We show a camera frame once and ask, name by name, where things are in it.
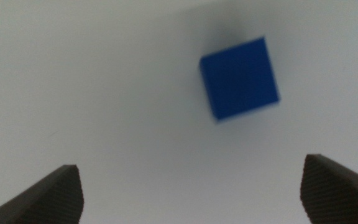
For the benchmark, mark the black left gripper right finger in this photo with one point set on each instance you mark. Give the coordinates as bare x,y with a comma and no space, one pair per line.
337,196

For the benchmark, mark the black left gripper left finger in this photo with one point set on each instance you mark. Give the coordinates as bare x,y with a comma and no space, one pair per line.
48,199

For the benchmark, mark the blue cube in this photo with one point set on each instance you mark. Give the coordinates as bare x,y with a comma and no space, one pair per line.
239,79

